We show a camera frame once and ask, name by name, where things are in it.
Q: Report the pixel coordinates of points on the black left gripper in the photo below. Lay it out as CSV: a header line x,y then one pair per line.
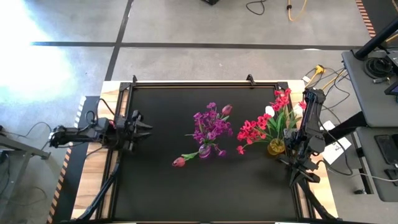
x,y
129,130

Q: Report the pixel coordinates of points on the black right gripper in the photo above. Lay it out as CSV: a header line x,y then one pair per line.
x,y
300,164

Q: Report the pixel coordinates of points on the dark red tulip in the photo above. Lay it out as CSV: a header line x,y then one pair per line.
x,y
178,162

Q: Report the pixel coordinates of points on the purple flower bunch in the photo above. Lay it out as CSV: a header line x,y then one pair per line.
x,y
214,124
221,152

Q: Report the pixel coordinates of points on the pink tulip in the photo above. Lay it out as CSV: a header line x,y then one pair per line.
x,y
227,109

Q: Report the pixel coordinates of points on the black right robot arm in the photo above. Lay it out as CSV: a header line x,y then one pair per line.
x,y
312,118

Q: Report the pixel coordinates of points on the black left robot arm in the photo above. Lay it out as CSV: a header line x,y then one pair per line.
x,y
77,133

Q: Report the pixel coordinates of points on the yellow glass vase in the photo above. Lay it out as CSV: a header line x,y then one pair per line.
x,y
276,147

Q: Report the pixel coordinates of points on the pink ribbed glass vase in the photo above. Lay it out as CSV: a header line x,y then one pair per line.
x,y
204,151

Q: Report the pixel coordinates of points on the large white paper sheet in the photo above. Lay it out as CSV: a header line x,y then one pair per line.
x,y
337,152

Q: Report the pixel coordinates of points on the small white paper sheet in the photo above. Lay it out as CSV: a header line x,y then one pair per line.
x,y
329,125

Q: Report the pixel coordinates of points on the grey desk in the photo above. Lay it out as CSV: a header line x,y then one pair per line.
x,y
367,99
370,161

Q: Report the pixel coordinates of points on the black table mat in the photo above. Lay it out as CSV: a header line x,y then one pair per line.
x,y
186,193

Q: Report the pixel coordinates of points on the black mat with hazard edge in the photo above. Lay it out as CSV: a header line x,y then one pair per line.
x,y
74,174
384,12

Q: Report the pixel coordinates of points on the black keyboard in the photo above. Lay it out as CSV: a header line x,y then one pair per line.
x,y
387,149

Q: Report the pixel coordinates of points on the white power adapter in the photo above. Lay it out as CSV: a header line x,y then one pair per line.
x,y
306,79

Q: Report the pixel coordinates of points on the black device with blue screen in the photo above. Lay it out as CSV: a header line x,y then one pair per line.
x,y
392,89

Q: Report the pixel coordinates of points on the grey metal stand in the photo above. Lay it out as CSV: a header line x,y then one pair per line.
x,y
18,148

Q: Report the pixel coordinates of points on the black metal pole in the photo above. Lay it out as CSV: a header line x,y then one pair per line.
x,y
376,39

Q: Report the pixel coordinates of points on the black diagonal frame strut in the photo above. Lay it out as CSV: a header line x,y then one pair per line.
x,y
314,200
104,189

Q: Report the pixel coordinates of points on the black metal table frame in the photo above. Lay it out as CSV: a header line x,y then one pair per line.
x,y
125,87

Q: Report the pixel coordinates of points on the black frame clamp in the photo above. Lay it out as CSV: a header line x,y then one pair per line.
x,y
134,79
250,79

